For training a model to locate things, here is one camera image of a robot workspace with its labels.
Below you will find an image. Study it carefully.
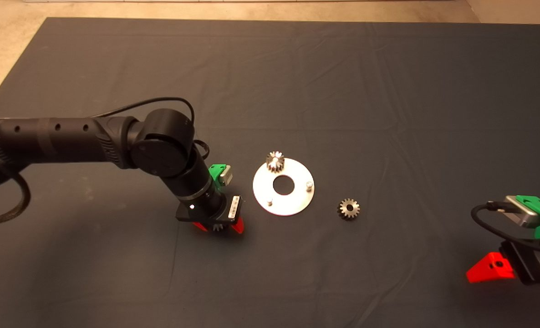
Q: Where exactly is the black braided cable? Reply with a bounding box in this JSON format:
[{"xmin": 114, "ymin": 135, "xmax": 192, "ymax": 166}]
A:
[{"xmin": 0, "ymin": 148, "xmax": 31, "ymax": 226}]

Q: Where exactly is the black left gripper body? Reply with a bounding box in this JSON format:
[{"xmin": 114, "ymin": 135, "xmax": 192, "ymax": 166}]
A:
[{"xmin": 175, "ymin": 182, "xmax": 245, "ymax": 226}]

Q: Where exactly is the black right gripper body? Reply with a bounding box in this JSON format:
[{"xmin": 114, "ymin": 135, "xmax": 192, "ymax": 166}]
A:
[{"xmin": 500, "ymin": 239, "xmax": 540, "ymax": 287}]

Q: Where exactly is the black camera cable with plug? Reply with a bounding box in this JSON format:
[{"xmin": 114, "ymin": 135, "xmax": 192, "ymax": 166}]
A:
[{"xmin": 471, "ymin": 200, "xmax": 540, "ymax": 256}]

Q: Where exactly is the dark grey table cloth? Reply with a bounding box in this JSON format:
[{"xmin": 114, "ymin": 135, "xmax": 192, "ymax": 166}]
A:
[{"xmin": 0, "ymin": 17, "xmax": 540, "ymax": 328}]

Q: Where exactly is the thin black cable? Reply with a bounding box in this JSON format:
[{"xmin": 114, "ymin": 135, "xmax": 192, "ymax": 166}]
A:
[{"xmin": 95, "ymin": 97, "xmax": 209, "ymax": 158}]

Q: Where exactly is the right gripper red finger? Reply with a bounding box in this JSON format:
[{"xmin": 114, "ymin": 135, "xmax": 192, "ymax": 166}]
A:
[{"xmin": 466, "ymin": 252, "xmax": 516, "ymax": 284}]

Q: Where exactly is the round metal carrier plate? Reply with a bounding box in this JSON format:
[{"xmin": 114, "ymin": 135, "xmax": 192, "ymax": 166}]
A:
[{"xmin": 252, "ymin": 157, "xmax": 316, "ymax": 216}]

